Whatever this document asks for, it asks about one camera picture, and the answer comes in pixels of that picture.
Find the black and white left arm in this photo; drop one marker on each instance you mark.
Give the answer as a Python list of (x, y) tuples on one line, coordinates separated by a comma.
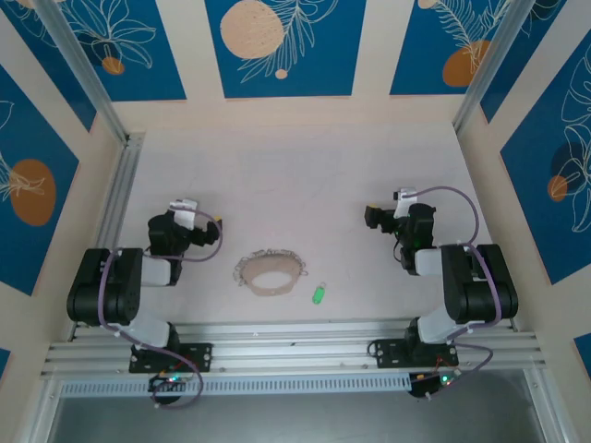
[(115, 277)]

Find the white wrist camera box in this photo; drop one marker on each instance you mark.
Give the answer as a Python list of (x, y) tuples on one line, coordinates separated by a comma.
[(184, 210), (405, 200)]

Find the small circuit board with LEDs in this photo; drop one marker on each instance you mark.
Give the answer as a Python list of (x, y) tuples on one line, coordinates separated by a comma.
[(438, 383), (168, 380)]

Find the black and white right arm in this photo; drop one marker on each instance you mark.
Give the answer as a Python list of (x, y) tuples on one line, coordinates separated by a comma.
[(480, 286)]

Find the aluminium mounting rail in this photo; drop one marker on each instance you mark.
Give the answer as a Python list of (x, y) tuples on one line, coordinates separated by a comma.
[(295, 355)]

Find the green key tag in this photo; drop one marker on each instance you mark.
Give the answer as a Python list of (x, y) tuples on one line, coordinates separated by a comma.
[(317, 295)]

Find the blue floral wall panel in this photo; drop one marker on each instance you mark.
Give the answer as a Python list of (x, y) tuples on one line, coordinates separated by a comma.
[(531, 60), (584, 353), (27, 138), (55, 78), (545, 184), (148, 55), (425, 51), (295, 55), (3, 364)]

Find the aluminium frame post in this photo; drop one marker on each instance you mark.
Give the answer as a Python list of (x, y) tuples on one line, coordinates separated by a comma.
[(88, 83), (489, 74)]

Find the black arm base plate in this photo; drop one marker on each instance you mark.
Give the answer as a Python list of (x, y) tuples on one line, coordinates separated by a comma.
[(203, 357), (388, 353)]

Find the aluminium side rail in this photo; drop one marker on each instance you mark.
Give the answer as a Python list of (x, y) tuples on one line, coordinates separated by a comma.
[(124, 184)]

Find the tan tape roll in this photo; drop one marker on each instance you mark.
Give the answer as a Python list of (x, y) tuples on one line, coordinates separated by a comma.
[(258, 286)]

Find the grey metal sheet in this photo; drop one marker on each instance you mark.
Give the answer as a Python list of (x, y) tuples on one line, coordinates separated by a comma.
[(295, 420)]

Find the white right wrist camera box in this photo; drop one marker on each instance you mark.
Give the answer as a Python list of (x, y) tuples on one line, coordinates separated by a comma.
[(405, 200)]

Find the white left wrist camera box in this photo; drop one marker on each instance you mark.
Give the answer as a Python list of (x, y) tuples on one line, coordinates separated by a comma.
[(184, 210)]

